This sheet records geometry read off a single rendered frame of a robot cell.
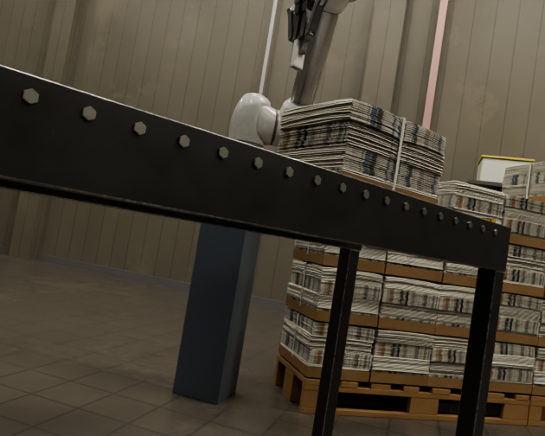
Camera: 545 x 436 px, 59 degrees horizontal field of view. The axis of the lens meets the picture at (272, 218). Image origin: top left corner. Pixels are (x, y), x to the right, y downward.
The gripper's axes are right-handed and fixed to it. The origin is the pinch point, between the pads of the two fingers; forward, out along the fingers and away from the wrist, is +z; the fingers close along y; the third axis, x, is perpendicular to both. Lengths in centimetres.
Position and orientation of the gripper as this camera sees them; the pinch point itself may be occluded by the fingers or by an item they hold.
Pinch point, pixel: (298, 54)
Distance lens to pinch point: 126.8
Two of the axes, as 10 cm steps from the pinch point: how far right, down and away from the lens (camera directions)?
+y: -6.3, -0.7, 7.8
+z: -1.6, 9.9, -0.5
